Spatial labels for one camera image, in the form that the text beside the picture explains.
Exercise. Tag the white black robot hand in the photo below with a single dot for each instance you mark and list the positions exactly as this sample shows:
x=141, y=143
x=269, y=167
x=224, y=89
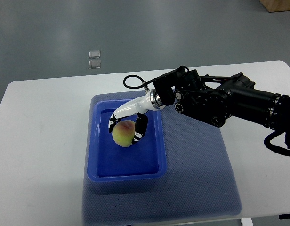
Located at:
x=138, y=106

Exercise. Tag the yellow red peach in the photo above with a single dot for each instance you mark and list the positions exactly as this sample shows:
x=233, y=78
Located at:
x=123, y=133

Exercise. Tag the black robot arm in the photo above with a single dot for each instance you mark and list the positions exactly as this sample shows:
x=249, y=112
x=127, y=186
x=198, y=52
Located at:
x=213, y=99

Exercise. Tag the lower metal floor plate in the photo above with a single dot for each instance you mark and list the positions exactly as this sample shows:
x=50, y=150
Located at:
x=94, y=64

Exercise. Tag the metal floor plate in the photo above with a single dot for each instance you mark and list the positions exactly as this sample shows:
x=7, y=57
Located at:
x=93, y=54
x=94, y=64

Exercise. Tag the upper metal floor plate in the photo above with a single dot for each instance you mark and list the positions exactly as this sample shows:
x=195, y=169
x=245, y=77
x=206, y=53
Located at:
x=93, y=54

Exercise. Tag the blue plastic tray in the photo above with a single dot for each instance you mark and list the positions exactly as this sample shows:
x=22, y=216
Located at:
x=109, y=162

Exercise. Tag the blue grey textured mat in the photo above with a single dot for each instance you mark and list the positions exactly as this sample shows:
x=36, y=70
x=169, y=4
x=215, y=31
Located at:
x=199, y=181

